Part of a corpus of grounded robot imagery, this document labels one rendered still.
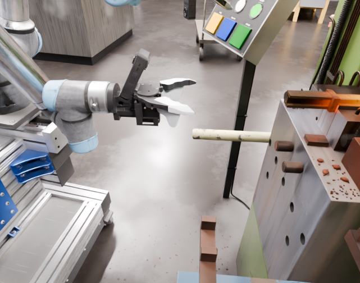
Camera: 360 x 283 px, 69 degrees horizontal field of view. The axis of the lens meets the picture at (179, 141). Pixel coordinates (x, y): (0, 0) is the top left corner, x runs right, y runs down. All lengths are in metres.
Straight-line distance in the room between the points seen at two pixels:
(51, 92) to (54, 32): 3.06
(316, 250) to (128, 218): 1.14
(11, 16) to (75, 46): 2.58
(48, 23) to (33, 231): 2.75
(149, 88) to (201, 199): 1.16
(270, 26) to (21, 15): 0.81
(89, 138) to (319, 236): 0.57
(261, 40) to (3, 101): 0.88
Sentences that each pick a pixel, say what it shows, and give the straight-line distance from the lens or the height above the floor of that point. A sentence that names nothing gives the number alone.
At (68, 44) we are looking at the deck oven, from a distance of 3.66.
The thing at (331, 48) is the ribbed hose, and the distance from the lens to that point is 1.02.
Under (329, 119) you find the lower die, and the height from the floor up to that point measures 0.96.
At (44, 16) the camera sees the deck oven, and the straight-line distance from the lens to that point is 3.71.
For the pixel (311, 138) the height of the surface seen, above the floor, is 0.93.
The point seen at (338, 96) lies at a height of 1.01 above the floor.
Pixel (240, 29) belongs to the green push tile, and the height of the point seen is 1.03.
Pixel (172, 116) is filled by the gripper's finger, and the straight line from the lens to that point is 0.57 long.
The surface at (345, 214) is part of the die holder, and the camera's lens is 0.59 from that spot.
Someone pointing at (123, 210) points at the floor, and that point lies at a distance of 1.64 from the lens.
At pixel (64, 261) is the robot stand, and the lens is 1.27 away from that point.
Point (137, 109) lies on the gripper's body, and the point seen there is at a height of 0.97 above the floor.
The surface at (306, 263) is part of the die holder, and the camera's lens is 0.71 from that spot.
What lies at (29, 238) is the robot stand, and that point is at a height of 0.21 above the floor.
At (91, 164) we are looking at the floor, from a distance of 1.98.
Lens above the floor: 1.28
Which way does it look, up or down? 38 degrees down
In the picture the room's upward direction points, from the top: 1 degrees clockwise
